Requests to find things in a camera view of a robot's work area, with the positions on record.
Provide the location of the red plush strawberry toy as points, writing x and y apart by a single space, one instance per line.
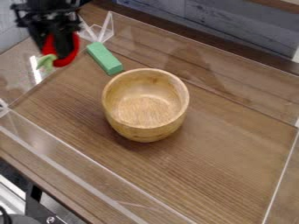
49 59

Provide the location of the black table leg bracket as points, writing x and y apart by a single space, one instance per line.
34 209

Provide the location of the green rectangular block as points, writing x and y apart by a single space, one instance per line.
105 59

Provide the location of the clear acrylic tray walls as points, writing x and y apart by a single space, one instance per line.
224 170

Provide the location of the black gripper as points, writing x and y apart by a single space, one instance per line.
49 12

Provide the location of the clear acrylic corner bracket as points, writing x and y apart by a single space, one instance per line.
97 33

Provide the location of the wooden bowl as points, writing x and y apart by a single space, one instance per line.
144 102

